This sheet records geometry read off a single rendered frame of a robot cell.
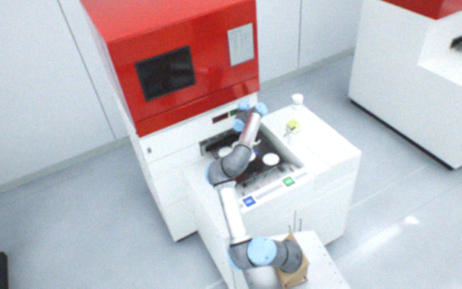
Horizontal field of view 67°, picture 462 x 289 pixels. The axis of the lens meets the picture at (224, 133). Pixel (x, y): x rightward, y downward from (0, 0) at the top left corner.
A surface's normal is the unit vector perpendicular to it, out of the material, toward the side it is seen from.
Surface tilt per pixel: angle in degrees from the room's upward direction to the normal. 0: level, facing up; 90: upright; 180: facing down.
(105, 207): 0
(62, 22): 90
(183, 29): 90
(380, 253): 0
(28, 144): 90
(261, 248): 37
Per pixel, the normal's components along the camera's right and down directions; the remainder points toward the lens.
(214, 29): 0.46, 0.55
